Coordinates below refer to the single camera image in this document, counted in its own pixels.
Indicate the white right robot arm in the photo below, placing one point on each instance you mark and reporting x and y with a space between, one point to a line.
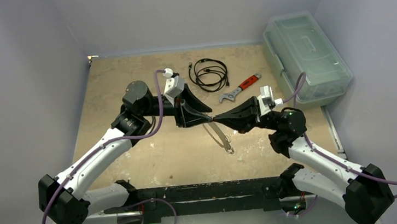
359 190

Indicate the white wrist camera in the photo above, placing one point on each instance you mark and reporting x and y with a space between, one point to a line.
174 85
267 101

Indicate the red handled adjustable wrench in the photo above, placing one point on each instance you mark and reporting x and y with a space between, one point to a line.
247 83

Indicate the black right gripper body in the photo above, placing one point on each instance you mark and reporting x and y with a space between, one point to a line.
254 109

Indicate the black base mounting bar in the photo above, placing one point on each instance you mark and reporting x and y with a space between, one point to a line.
217 197

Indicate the clear green plastic toolbox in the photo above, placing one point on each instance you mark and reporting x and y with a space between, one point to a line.
295 43

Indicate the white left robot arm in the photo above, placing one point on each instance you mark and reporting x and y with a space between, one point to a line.
67 199

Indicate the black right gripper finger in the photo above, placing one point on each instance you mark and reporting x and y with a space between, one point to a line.
240 124
245 111

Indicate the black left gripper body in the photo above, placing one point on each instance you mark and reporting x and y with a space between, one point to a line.
178 111

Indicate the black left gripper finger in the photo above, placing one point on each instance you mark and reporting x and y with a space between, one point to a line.
192 101
193 118

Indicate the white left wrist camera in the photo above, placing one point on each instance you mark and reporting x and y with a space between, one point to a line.
174 85

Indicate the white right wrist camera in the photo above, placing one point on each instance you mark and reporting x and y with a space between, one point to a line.
267 101

